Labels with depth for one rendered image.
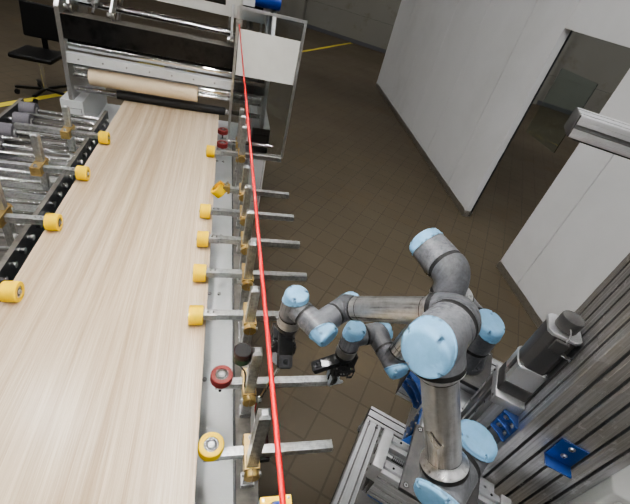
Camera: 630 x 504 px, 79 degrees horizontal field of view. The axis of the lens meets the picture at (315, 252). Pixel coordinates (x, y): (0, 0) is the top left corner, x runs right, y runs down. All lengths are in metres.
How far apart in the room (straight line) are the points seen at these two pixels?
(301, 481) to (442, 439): 1.44
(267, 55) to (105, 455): 2.85
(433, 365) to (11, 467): 1.16
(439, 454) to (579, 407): 0.41
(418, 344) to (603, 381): 0.51
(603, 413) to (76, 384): 1.54
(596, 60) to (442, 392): 13.99
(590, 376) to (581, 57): 13.65
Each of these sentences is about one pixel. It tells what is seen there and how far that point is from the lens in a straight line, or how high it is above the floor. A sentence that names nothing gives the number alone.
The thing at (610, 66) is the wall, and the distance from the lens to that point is 14.71.
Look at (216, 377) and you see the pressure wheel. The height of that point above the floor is 0.90.
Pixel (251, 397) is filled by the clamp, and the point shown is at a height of 0.87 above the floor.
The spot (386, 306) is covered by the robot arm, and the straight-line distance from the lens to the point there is 1.07.
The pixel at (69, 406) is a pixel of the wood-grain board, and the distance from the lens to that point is 1.51.
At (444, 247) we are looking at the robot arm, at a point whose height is 1.56.
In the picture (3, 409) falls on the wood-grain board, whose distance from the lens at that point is 1.56.
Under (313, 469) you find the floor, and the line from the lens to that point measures 2.39.
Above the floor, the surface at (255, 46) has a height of 1.51.
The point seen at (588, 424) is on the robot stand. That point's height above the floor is 1.37.
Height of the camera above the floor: 2.16
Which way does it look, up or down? 37 degrees down
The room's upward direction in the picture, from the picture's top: 16 degrees clockwise
